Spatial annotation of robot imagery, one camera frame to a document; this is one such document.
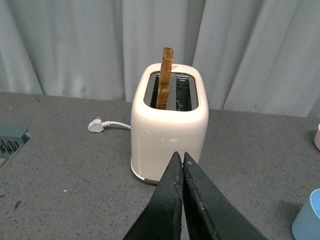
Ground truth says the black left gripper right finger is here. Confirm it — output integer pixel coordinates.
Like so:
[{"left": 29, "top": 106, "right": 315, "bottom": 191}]
[{"left": 183, "top": 152, "right": 266, "bottom": 240}]

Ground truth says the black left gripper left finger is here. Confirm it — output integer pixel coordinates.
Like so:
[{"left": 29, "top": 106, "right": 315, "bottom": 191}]
[{"left": 124, "top": 152, "right": 184, "bottom": 240}]

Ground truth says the light blue plastic cup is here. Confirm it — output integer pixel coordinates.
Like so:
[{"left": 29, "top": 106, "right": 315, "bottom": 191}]
[{"left": 291, "top": 188, "right": 320, "bottom": 240}]

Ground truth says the cream white toaster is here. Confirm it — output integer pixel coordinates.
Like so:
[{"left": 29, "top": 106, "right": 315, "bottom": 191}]
[{"left": 130, "top": 63, "right": 209, "bottom": 184}]

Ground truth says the pink plastic bowl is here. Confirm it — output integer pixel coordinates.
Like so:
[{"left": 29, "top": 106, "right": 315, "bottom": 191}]
[{"left": 314, "top": 124, "right": 320, "bottom": 150}]

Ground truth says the toasted bread slice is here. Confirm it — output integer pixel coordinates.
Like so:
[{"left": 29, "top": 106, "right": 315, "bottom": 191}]
[{"left": 155, "top": 47, "right": 174, "bottom": 110}]

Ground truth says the grey pleated curtain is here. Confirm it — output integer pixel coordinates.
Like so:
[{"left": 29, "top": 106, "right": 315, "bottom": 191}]
[{"left": 0, "top": 0, "right": 320, "bottom": 118}]

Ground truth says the green dish rack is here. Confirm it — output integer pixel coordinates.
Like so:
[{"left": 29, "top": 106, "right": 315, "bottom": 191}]
[{"left": 0, "top": 124, "right": 30, "bottom": 171}]

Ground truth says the white power plug cable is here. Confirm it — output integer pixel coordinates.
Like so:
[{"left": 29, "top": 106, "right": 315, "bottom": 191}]
[{"left": 87, "top": 116, "right": 132, "bottom": 133}]

